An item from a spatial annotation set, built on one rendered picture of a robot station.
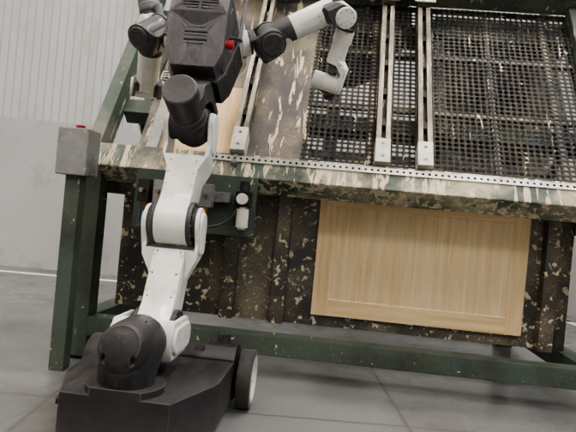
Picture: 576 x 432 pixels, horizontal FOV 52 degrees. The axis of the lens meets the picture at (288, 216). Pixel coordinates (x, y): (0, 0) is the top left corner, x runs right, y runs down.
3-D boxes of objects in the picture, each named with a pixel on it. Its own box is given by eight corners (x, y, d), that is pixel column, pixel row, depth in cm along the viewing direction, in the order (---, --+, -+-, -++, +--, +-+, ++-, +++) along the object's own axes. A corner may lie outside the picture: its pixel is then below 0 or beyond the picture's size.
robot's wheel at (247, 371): (248, 422, 199) (249, 377, 190) (233, 420, 199) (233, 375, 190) (257, 381, 216) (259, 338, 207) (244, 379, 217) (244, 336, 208)
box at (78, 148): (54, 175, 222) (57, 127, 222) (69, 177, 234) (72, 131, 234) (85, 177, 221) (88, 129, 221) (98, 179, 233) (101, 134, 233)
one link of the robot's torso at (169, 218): (193, 241, 182) (214, 105, 195) (137, 236, 184) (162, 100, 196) (202, 251, 197) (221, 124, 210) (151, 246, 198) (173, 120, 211)
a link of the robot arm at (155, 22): (149, 63, 219) (152, 30, 209) (129, 53, 220) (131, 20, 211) (166, 52, 227) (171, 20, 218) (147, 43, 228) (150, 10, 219)
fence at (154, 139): (147, 153, 250) (145, 147, 247) (194, 11, 302) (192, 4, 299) (158, 154, 250) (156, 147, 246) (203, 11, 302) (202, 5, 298)
